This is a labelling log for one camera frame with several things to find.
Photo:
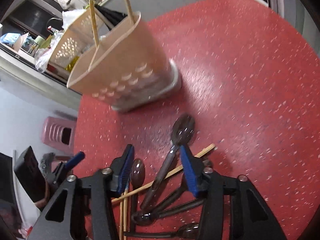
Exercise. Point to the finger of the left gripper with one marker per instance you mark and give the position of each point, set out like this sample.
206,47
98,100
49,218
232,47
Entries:
75,160

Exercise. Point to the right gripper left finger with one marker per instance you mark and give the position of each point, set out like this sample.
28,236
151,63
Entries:
121,169

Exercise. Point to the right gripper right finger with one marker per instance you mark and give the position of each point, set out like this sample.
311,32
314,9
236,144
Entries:
193,168

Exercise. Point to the plain wooden chopstick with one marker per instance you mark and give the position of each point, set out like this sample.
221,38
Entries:
170,174

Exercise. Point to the steel spoon brown handle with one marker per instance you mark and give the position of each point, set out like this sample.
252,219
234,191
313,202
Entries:
181,133

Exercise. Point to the blue patterned chopstick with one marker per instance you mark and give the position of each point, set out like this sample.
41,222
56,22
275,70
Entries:
125,209

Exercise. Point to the dark brown spoon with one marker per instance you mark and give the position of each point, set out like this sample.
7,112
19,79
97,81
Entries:
137,177

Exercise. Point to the pink plastic stool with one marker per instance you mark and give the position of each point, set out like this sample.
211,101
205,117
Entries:
59,134

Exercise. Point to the dark spoon bottom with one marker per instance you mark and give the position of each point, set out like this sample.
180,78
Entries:
188,231

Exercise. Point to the dark spoon on table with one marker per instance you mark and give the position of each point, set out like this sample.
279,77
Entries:
143,218

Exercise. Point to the dark spoon lower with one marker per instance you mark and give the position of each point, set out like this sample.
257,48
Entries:
178,209

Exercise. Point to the wooden chopstick pair piece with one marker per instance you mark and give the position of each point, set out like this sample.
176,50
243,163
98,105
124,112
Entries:
121,220

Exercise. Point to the beige plastic utensil holder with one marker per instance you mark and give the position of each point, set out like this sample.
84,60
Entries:
128,69

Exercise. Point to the beige perforated storage rack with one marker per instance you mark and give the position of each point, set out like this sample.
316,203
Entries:
77,35

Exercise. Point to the wooden chopstick in holder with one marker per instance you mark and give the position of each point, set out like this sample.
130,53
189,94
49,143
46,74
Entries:
94,23
129,11

